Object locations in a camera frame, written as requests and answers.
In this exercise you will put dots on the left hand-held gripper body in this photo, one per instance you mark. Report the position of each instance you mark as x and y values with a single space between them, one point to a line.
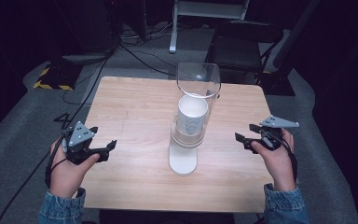
80 135

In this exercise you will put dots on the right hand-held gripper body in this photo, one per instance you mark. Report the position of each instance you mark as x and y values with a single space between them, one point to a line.
276 122

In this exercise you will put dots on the person's right hand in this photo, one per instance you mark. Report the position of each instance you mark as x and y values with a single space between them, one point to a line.
278 165

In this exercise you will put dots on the person's left hand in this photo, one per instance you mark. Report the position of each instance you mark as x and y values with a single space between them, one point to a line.
65 175

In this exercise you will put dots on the white paper cup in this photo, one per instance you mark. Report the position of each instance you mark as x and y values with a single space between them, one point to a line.
192 116

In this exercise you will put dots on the yellow black striped floor plate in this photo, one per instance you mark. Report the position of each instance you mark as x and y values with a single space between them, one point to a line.
57 77

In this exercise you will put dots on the clear cup dispenser white base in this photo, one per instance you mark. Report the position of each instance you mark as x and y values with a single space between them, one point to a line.
183 158

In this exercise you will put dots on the black chair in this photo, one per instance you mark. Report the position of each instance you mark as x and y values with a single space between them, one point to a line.
237 51

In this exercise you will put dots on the dark equipment box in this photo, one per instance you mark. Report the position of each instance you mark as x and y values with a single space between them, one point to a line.
90 31

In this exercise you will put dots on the dark slanted post with base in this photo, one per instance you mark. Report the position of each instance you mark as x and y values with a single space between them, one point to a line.
287 46

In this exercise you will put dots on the white metal stand frame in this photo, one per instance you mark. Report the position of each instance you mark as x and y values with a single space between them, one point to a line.
174 34

